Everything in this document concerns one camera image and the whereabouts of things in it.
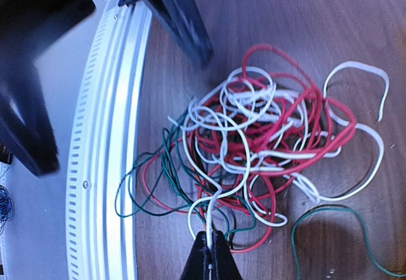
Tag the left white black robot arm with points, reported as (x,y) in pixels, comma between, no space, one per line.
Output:
(28,27)

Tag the aluminium front rail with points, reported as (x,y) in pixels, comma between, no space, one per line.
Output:
(100,219)

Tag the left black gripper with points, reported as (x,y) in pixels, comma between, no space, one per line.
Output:
(182,20)

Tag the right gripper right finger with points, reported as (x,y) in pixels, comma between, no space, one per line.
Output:
(224,266)

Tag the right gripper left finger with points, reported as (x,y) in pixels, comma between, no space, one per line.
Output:
(197,265)

